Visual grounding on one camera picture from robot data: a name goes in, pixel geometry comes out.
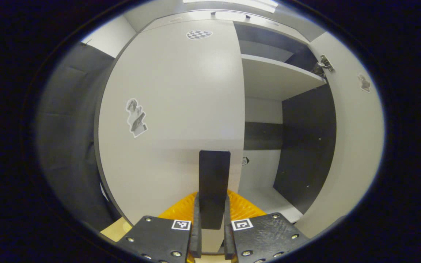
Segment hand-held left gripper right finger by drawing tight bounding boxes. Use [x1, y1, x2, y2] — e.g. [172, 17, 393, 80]
[224, 190, 310, 263]

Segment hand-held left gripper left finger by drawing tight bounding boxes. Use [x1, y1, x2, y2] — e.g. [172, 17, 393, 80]
[115, 192, 201, 263]

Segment black door handle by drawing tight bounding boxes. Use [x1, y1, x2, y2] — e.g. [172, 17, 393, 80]
[198, 150, 231, 230]

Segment grey cabinet door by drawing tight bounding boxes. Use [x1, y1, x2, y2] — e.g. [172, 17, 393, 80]
[295, 32, 385, 239]
[94, 19, 246, 254]

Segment grey double-door shoe cabinet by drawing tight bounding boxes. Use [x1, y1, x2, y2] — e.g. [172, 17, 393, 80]
[137, 9, 337, 224]

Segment grey cabinet shelf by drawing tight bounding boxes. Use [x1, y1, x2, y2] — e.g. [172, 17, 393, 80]
[240, 54, 327, 102]

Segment metal door hinge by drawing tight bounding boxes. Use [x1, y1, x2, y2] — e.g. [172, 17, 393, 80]
[313, 55, 335, 77]

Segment black backdrop cloth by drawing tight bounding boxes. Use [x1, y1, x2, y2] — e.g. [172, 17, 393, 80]
[37, 42, 123, 232]

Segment large ceiling light panel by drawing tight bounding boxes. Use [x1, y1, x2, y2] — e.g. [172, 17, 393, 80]
[183, 0, 278, 13]

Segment silver drawer handle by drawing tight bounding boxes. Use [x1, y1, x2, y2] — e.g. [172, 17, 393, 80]
[210, 10, 252, 19]

